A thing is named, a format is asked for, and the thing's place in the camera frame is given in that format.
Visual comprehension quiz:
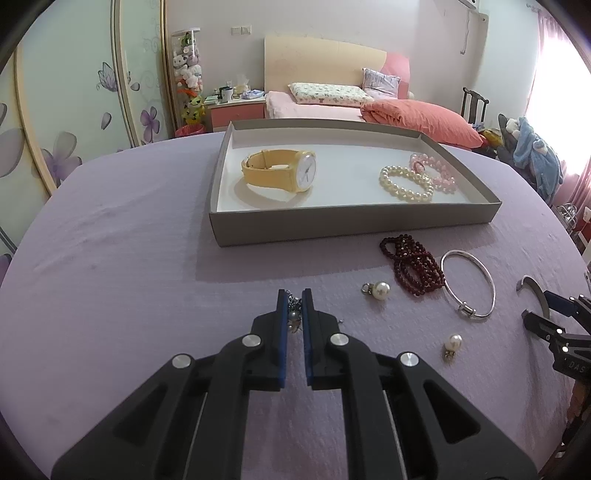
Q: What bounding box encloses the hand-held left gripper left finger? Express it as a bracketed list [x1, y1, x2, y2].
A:
[51, 289, 289, 480]

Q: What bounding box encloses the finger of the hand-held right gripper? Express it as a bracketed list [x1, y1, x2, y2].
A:
[542, 290, 591, 330]
[522, 309, 566, 344]

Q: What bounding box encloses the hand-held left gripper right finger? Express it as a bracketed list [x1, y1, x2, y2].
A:
[301, 288, 539, 480]

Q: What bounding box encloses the silver pearl pendant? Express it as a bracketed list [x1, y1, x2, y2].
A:
[286, 291, 345, 334]

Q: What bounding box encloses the grey metal cuff bangle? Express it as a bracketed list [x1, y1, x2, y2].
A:
[516, 275, 552, 319]

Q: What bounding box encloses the thin silver bangle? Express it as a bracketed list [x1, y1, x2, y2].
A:
[440, 250, 496, 320]

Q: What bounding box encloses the pearl drop earring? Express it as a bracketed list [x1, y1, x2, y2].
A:
[361, 281, 391, 302]
[444, 333, 464, 362]

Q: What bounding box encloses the grey cardboard tray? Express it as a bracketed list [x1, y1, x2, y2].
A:
[209, 119, 502, 247]

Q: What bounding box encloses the dark red bead bracelet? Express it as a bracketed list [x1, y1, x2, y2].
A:
[379, 234, 446, 301]

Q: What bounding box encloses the yellow wrist watch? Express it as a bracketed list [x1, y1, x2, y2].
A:
[241, 148, 317, 193]

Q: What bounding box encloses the pink bead bracelet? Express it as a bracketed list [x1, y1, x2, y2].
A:
[409, 152, 458, 193]

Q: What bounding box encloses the white pearl bracelet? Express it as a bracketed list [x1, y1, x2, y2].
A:
[379, 165, 435, 203]

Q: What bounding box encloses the blue plush garment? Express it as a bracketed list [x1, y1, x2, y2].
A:
[512, 117, 564, 204]

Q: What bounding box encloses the grey chair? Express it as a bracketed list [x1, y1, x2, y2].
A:
[496, 113, 522, 171]

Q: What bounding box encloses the dark wooden chair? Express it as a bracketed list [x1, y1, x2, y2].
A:
[462, 87, 490, 125]

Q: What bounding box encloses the pink and beige nightstand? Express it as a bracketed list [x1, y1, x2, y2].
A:
[205, 95, 267, 134]

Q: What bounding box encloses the folded orange quilt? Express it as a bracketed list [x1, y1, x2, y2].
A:
[361, 99, 485, 149]

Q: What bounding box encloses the yellow green plush toy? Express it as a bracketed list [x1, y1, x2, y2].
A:
[180, 95, 206, 125]

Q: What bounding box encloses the patterned white pillow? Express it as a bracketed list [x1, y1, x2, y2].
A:
[288, 82, 376, 108]

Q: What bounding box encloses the pink curtain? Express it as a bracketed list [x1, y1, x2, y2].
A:
[536, 9, 591, 208]

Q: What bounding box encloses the lilac printed pillow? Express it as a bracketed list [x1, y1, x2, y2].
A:
[361, 68, 401, 99]

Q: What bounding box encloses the beige and pink headboard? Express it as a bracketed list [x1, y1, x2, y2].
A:
[264, 36, 411, 100]

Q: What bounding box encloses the clear tube of plush toys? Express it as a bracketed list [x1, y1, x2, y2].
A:
[170, 28, 205, 125]

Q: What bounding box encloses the sliding wardrobe with flower print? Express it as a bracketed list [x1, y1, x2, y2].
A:
[0, 0, 178, 259]

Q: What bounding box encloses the white pipe duct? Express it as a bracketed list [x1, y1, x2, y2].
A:
[462, 9, 490, 56]

